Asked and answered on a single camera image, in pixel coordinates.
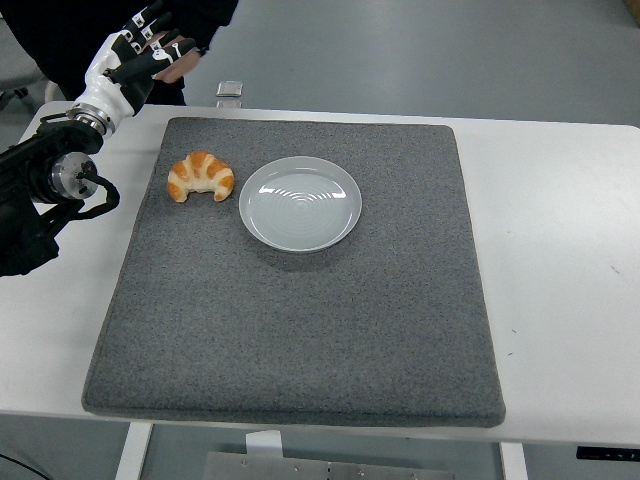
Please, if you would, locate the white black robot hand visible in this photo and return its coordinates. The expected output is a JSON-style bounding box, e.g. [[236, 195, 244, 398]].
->
[[74, 0, 197, 119]]

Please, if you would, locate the golden croissant bread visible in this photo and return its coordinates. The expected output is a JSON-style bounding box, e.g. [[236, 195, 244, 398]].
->
[[166, 150, 236, 204]]

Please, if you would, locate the round white plate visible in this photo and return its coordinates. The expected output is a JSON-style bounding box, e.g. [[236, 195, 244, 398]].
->
[[238, 155, 364, 254]]

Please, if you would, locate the grey metal plate with screws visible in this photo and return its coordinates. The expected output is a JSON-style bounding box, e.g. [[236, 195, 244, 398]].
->
[[205, 451, 456, 480]]

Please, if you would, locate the person's hand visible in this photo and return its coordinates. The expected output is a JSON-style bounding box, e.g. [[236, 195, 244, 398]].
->
[[151, 29, 202, 85]]

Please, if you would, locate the person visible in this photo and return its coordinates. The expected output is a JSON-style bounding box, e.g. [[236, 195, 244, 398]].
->
[[0, 0, 240, 107]]

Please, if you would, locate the grey felt mat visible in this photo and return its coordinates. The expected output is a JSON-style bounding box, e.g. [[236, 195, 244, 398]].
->
[[81, 116, 507, 429]]

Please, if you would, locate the white table leg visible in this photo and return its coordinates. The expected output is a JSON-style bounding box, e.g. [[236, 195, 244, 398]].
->
[[114, 423, 155, 480], [499, 442, 529, 480]]

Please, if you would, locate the black table control panel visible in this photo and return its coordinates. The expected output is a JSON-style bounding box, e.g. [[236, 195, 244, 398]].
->
[[575, 445, 640, 462]]

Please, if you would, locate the thin black floor cable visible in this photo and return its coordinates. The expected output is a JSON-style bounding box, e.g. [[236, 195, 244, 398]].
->
[[0, 449, 39, 480]]

